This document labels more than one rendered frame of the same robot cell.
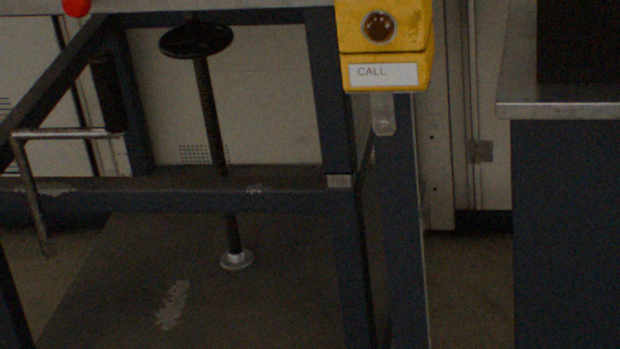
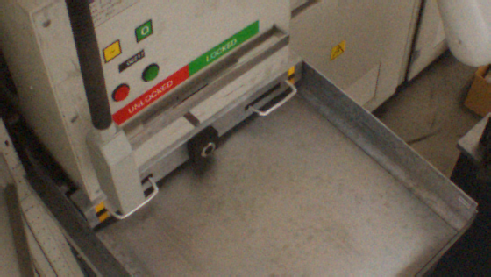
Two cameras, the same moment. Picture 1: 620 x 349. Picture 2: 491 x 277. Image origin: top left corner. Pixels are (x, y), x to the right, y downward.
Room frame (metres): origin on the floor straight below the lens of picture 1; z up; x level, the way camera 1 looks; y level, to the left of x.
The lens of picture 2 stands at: (1.15, 0.71, 1.97)
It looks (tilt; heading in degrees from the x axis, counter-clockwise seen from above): 54 degrees down; 305
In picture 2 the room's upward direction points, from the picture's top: 2 degrees counter-clockwise
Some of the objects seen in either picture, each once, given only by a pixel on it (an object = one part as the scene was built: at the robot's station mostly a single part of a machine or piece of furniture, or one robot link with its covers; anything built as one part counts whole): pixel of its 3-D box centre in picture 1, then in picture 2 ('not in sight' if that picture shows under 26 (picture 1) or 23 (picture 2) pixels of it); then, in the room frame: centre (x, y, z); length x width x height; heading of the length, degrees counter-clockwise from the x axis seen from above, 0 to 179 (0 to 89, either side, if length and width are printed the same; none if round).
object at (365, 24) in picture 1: (378, 30); not in sight; (0.88, -0.08, 0.87); 0.03 x 0.01 x 0.03; 76
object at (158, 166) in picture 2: not in sight; (190, 133); (1.69, 0.11, 0.90); 0.54 x 0.05 x 0.06; 76
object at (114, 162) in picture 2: not in sight; (113, 164); (1.66, 0.33, 1.09); 0.08 x 0.05 x 0.17; 166
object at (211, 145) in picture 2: not in sight; (203, 145); (1.65, 0.12, 0.90); 0.06 x 0.03 x 0.05; 76
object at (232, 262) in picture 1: (236, 255); not in sight; (1.53, 0.15, 0.18); 0.06 x 0.06 x 0.02
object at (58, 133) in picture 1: (75, 160); not in sight; (1.20, 0.29, 0.60); 0.17 x 0.03 x 0.30; 76
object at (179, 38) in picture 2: not in sight; (187, 46); (1.67, 0.11, 1.15); 0.48 x 0.01 x 0.48; 76
